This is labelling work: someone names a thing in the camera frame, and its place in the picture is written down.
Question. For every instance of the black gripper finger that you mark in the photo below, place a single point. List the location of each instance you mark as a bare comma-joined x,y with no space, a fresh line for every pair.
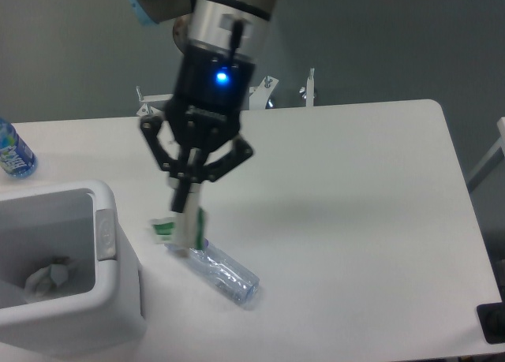
200,171
178,169

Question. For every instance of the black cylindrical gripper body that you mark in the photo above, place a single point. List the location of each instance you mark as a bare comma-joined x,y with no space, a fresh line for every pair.
224,41

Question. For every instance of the white green paper wrapper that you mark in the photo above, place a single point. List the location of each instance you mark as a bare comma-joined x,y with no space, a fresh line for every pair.
183,231

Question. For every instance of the clear Ganten water bottle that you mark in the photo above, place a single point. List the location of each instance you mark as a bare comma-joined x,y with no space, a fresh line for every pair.
229,277

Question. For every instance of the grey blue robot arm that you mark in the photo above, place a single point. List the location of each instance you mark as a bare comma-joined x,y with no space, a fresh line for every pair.
158,11

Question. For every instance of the white plastic trash can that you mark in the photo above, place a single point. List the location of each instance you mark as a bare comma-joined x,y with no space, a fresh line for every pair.
102,304

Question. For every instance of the crumpled paper trash in bin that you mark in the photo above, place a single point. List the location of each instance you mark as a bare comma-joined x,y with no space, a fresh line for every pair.
48,282

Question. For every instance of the blue labelled water bottle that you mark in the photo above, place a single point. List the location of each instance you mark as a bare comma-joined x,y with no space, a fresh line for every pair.
17,158

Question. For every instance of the black device at table corner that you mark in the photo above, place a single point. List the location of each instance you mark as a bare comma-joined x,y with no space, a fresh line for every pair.
491,318

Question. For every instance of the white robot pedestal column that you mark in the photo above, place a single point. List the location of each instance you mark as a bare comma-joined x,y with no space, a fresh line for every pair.
180,31

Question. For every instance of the white frame at right edge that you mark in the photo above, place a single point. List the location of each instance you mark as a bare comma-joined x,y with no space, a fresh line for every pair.
490,160

